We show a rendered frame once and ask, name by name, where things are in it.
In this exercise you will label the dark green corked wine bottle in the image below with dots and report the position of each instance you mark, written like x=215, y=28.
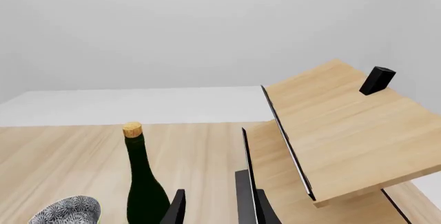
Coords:
x=144, y=187

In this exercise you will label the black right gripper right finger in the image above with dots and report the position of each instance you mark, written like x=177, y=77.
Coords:
x=266, y=211

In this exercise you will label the pale wooden cabinet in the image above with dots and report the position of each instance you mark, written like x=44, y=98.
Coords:
x=344, y=131

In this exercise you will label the small black block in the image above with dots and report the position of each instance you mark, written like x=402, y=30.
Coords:
x=377, y=80

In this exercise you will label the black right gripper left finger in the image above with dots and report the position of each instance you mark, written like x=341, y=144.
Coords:
x=177, y=211

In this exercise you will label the grey patterned bowl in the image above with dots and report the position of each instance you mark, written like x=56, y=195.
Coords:
x=70, y=209

